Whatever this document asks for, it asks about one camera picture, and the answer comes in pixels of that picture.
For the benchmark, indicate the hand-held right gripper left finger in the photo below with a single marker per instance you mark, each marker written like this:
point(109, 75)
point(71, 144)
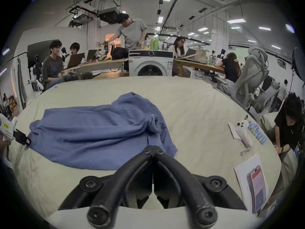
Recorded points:
point(124, 182)

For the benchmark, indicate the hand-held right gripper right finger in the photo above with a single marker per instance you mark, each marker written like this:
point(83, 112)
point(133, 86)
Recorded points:
point(181, 182)

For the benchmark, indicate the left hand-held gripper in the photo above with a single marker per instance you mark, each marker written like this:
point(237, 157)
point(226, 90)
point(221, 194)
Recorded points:
point(5, 127)

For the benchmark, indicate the blue shirt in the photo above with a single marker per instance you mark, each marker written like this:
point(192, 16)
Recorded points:
point(100, 132)

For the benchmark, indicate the person's left hand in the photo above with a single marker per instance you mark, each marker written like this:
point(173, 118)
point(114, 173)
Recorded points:
point(7, 153)

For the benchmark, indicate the leaflet with phone picture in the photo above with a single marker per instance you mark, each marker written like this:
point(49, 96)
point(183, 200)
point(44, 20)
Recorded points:
point(245, 175)

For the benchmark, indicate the white card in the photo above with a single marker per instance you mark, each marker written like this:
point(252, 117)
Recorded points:
point(233, 130)

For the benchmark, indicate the bed with beige sheet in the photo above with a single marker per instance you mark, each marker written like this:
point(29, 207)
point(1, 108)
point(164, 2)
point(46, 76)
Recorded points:
point(202, 108)

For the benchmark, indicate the white hand controller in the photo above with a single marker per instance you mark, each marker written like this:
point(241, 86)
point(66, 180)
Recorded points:
point(244, 132)

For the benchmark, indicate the row of blue batteries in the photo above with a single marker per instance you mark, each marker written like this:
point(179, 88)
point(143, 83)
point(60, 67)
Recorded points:
point(257, 132)

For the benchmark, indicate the wooden table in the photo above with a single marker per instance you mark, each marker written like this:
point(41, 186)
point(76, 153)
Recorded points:
point(197, 64)
point(100, 64)

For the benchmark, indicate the white washing machine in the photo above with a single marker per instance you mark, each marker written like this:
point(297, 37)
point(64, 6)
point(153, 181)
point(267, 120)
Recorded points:
point(150, 63)

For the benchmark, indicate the grey office chair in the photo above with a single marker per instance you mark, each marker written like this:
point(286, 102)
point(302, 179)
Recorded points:
point(250, 77)

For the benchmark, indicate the camera on tripod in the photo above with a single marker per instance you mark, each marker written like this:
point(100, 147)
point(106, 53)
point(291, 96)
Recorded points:
point(35, 68)

